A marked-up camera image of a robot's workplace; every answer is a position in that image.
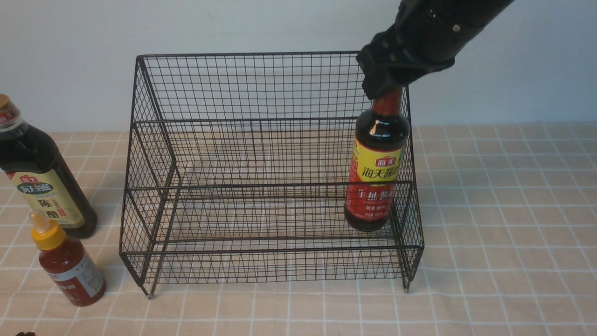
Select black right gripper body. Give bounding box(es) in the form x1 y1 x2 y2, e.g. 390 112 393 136
356 0 486 100

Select soy sauce bottle red label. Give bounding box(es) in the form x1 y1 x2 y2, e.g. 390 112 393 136
344 86 411 232

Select dark vinegar bottle beige label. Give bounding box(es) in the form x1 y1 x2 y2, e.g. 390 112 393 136
0 94 98 239

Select chili sauce bottle yellow cap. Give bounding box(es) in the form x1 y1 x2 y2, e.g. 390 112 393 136
28 210 107 308

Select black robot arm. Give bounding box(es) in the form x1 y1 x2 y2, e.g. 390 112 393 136
356 0 510 100

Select beige checkered tablecloth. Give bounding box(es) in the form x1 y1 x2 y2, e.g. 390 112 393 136
0 123 597 336

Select black wire mesh shelf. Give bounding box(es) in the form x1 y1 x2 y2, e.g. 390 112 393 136
119 51 424 299

